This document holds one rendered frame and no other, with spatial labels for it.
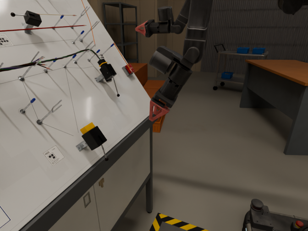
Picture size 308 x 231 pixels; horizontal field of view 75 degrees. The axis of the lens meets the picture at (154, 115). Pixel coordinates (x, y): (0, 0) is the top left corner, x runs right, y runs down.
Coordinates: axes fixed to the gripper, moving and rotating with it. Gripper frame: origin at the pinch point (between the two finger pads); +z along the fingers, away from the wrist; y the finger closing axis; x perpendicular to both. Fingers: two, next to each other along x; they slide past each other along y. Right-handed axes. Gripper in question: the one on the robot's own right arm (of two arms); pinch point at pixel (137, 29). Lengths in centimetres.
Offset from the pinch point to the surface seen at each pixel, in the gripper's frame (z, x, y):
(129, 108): -7.8, 26.3, 38.6
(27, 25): 15, -20, 52
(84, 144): -12, 14, 73
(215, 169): -43, 149, -20
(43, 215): -15, 15, 97
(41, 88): 4, -4, 67
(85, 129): -14, 7, 72
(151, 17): 188, 112, -412
